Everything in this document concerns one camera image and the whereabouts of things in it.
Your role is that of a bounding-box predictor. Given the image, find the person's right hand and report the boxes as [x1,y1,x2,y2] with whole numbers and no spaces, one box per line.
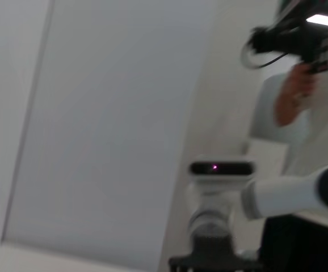
[290,63,318,99]

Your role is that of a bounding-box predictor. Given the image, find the person's right forearm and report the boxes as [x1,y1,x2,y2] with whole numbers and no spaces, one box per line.
[274,84,309,128]

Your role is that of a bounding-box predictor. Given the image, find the person in white t-shirt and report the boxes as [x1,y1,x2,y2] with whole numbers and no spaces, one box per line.
[249,72,328,178]

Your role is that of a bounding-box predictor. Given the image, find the long ceiling light strip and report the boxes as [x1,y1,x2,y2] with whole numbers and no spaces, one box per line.
[305,13,328,29]

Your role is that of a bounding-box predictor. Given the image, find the black robot neck base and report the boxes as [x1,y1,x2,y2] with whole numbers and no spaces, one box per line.
[168,253,264,272]

